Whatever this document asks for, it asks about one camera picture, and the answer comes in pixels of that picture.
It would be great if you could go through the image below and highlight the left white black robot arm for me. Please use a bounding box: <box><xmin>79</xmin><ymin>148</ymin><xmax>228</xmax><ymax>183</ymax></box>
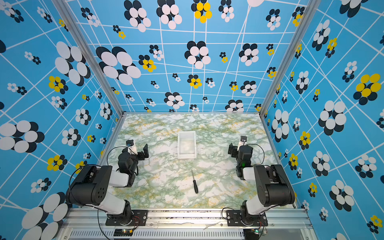
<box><xmin>66</xmin><ymin>140</ymin><xmax>149</xmax><ymax>227</ymax></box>

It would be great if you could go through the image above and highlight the right aluminium corner post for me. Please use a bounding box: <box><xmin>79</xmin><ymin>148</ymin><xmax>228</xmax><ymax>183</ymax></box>
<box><xmin>260</xmin><ymin>0</ymin><xmax>321</xmax><ymax>118</ymax></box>

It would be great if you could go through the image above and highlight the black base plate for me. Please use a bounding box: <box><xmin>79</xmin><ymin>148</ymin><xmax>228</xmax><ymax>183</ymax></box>
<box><xmin>222</xmin><ymin>209</ymin><xmax>268</xmax><ymax>228</ymax></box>
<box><xmin>105</xmin><ymin>210</ymin><xmax>149</xmax><ymax>227</ymax></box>

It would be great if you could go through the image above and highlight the aluminium corner post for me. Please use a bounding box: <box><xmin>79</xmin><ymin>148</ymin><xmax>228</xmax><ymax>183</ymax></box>
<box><xmin>53</xmin><ymin>1</ymin><xmax>124</xmax><ymax>118</ymax></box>
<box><xmin>260</xmin><ymin>0</ymin><xmax>321</xmax><ymax>118</ymax></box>

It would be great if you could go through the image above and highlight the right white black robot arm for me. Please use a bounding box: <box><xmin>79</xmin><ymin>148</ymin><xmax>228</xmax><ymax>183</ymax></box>
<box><xmin>228</xmin><ymin>142</ymin><xmax>295</xmax><ymax>226</ymax></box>

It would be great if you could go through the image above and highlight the left aluminium corner post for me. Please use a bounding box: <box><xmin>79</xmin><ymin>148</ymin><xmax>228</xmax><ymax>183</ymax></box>
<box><xmin>53</xmin><ymin>1</ymin><xmax>124</xmax><ymax>118</ymax></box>

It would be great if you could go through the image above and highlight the circuit board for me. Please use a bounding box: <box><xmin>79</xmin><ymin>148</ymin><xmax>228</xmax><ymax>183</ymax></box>
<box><xmin>113</xmin><ymin>229</ymin><xmax>134</xmax><ymax>238</ymax></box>
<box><xmin>243</xmin><ymin>229</ymin><xmax>261</xmax><ymax>240</ymax></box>

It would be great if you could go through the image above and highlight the right circuit board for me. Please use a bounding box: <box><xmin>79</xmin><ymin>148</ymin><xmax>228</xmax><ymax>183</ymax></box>
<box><xmin>243</xmin><ymin>229</ymin><xmax>261</xmax><ymax>240</ymax></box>

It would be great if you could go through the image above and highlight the black handled screwdriver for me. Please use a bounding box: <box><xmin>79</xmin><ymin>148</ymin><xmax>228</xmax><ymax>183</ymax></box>
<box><xmin>191</xmin><ymin>170</ymin><xmax>199</xmax><ymax>194</ymax></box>

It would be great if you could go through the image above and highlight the left circuit board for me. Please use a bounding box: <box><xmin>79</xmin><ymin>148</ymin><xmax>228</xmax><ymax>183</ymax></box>
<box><xmin>113</xmin><ymin>229</ymin><xmax>134</xmax><ymax>238</ymax></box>

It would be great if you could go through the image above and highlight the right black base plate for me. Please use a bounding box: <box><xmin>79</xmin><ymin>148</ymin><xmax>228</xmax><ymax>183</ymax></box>
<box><xmin>222</xmin><ymin>209</ymin><xmax>268</xmax><ymax>228</ymax></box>

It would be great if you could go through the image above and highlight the aluminium front rail frame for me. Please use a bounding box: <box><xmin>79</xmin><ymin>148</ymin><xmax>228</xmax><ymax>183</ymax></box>
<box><xmin>57</xmin><ymin>209</ymin><xmax>317</xmax><ymax>240</ymax></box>

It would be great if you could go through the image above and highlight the white plastic bin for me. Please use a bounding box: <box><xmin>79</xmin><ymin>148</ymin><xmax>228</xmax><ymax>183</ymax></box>
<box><xmin>177</xmin><ymin>131</ymin><xmax>197</xmax><ymax>159</ymax></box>

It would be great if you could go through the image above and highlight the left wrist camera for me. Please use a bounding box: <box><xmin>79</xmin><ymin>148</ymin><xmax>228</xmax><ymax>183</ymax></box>
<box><xmin>126</xmin><ymin>140</ymin><xmax>138</xmax><ymax>155</ymax></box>

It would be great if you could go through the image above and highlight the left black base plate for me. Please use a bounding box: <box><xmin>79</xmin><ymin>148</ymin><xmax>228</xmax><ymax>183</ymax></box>
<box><xmin>105</xmin><ymin>210</ymin><xmax>149</xmax><ymax>227</ymax></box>

